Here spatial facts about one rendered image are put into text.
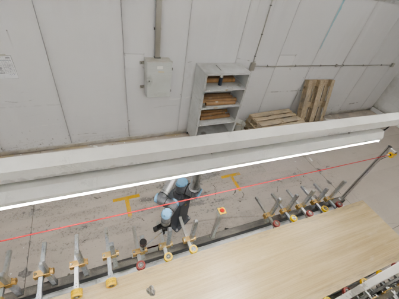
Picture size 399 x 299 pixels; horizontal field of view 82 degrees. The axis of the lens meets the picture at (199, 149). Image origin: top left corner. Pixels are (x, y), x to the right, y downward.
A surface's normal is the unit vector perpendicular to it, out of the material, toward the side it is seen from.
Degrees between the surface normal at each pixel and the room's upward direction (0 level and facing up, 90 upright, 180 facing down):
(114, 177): 61
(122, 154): 0
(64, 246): 0
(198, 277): 0
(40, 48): 90
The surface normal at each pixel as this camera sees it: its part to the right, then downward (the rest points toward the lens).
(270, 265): 0.15, -0.74
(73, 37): 0.37, 0.66
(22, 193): 0.38, 0.22
